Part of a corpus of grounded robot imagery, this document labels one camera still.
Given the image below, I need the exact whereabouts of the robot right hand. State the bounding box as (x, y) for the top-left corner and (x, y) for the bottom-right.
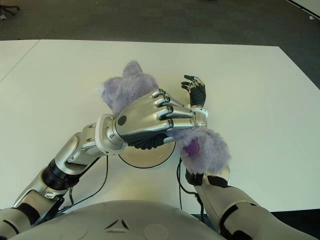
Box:
(180, 74), (207, 108)

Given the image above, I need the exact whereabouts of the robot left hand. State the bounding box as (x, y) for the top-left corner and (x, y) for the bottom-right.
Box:
(113, 88), (196, 151)

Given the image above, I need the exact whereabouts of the purple plush bunny doll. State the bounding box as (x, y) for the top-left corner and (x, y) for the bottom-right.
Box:
(96, 59), (232, 175)

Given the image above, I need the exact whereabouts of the white plate with black rim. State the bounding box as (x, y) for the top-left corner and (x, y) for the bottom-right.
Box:
(117, 139), (176, 169)

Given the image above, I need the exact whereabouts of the silver robot torso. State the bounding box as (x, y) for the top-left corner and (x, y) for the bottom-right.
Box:
(8, 199), (226, 240)

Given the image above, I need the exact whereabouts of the black office chair base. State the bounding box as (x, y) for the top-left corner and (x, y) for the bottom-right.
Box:
(0, 5), (20, 16)

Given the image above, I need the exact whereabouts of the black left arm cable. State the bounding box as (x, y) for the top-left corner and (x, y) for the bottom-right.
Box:
(58, 154), (109, 210)

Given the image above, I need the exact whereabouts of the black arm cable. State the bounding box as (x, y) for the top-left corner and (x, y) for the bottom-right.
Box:
(58, 154), (109, 210)
(176, 159), (206, 221)

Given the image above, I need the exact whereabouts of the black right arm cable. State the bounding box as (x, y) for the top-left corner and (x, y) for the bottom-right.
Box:
(176, 159), (206, 221)

